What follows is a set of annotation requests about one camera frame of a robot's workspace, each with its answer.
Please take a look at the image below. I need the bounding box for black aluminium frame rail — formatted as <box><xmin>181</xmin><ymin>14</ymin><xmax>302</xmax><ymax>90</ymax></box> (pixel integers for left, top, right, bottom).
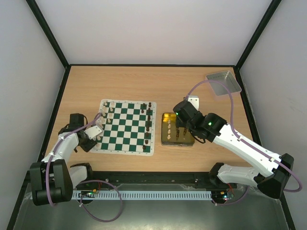
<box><xmin>24</xmin><ymin>170</ymin><xmax>279</xmax><ymax>188</ymax></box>

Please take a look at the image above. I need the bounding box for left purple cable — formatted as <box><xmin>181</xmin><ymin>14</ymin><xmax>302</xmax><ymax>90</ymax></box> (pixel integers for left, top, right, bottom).
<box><xmin>45</xmin><ymin>112</ymin><xmax>123</xmax><ymax>221</ymax></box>

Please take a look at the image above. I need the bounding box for green white chess board mat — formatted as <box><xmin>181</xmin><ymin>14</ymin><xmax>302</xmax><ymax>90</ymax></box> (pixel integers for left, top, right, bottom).
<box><xmin>90</xmin><ymin>99</ymin><xmax>157</xmax><ymax>156</ymax></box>

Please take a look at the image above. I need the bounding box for purple cable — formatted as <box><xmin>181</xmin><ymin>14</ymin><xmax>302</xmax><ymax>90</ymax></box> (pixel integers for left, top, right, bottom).
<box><xmin>45</xmin><ymin>112</ymin><xmax>123</xmax><ymax>221</ymax></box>
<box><xmin>184</xmin><ymin>80</ymin><xmax>303</xmax><ymax>207</ymax></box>

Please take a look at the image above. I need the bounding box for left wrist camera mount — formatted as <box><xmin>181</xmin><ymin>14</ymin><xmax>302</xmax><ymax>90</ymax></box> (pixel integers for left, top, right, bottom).
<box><xmin>84</xmin><ymin>126</ymin><xmax>104</xmax><ymax>139</ymax></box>

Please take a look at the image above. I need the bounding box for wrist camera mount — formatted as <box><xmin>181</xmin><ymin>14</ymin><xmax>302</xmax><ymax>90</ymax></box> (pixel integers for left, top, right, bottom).
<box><xmin>185</xmin><ymin>95</ymin><xmax>200</xmax><ymax>110</ymax></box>
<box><xmin>84</xmin><ymin>126</ymin><xmax>104</xmax><ymax>139</ymax></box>

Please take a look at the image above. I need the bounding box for gold metal tin tray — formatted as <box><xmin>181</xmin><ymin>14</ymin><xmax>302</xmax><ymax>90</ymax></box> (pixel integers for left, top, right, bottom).
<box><xmin>161</xmin><ymin>113</ymin><xmax>195</xmax><ymax>147</ymax></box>

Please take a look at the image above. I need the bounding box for white slotted cable duct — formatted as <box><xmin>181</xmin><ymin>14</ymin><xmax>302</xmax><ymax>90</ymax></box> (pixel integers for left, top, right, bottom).
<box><xmin>72</xmin><ymin>191</ymin><xmax>212</xmax><ymax>200</ymax></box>

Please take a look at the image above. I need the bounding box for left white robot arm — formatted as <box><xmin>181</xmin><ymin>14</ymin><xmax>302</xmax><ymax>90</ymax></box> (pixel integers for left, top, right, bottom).
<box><xmin>30</xmin><ymin>113</ymin><xmax>103</xmax><ymax>206</ymax></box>

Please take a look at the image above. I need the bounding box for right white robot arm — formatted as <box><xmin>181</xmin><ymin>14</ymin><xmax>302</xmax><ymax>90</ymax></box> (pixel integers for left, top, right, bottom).
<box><xmin>173</xmin><ymin>100</ymin><xmax>294</xmax><ymax>199</ymax></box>

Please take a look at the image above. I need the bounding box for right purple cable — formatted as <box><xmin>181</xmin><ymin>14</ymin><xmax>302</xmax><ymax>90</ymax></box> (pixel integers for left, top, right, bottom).
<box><xmin>184</xmin><ymin>80</ymin><xmax>303</xmax><ymax>207</ymax></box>

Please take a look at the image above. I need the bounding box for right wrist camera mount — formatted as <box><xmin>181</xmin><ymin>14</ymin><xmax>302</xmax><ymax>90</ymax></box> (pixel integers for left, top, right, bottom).
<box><xmin>185</xmin><ymin>95</ymin><xmax>200</xmax><ymax>110</ymax></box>

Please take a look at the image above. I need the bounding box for silver square metal tin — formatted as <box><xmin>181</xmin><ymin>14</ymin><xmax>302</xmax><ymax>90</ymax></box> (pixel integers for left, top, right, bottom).
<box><xmin>205</xmin><ymin>70</ymin><xmax>242</xmax><ymax>96</ymax></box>

